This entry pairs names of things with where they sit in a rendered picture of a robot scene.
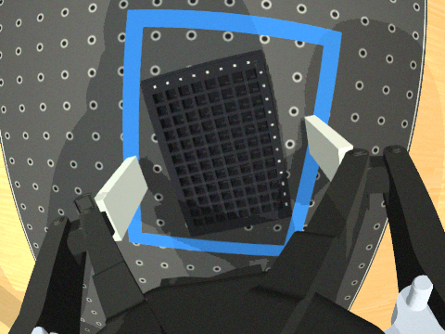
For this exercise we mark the blue tape outline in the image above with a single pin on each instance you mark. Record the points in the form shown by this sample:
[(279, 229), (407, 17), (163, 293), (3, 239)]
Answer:
[(137, 19)]

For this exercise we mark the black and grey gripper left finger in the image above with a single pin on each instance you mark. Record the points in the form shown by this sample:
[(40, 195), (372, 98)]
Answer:
[(53, 299)]

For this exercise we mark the black well plate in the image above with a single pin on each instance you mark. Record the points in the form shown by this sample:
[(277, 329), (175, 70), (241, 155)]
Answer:
[(230, 150)]

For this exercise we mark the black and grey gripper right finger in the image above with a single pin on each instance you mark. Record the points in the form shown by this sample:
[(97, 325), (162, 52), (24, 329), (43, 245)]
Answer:
[(321, 254)]

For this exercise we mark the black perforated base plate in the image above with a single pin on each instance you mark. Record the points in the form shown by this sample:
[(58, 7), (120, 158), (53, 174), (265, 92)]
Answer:
[(61, 97)]

